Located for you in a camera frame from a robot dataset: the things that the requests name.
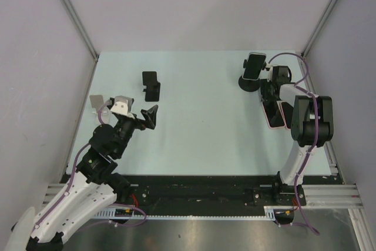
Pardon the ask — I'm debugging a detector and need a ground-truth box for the pink phone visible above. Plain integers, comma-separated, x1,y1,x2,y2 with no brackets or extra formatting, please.
262,101,285,129
280,101,293,129

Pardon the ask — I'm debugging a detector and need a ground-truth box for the black phone stand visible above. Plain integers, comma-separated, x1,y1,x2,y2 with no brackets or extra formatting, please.
142,71,160,102

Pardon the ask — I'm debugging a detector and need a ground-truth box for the white silver phone stand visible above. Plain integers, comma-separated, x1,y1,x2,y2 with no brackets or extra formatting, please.
89,95,110,125

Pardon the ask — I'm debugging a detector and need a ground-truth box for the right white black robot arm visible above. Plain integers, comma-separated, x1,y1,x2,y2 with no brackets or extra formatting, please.
260,64,334,205

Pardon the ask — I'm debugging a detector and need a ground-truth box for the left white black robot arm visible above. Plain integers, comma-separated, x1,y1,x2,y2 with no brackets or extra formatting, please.
5,101,158,250

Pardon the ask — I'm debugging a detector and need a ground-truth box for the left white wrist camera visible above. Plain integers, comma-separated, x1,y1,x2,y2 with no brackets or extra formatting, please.
110,96,135,119

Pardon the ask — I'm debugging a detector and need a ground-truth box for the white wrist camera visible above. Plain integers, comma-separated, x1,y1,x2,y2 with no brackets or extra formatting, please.
263,62,272,71
110,96,135,119

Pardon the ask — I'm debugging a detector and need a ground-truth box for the black round-base phone mount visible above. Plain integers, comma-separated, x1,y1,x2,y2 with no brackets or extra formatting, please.
238,75,260,92

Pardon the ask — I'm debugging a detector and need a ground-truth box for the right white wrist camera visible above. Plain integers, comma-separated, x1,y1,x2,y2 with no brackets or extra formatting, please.
263,62,272,71

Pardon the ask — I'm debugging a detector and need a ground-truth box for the white phone in car mount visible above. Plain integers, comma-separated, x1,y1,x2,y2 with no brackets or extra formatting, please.
242,52,266,81

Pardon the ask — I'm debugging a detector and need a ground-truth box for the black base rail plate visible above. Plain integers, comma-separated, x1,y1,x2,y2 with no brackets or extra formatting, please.
60,174,343,216

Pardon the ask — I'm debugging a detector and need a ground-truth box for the white slotted cable duct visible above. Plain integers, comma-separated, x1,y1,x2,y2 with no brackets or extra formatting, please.
93,206,294,221

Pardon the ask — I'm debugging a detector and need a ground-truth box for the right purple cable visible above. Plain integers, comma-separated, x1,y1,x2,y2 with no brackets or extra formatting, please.
268,52,321,236

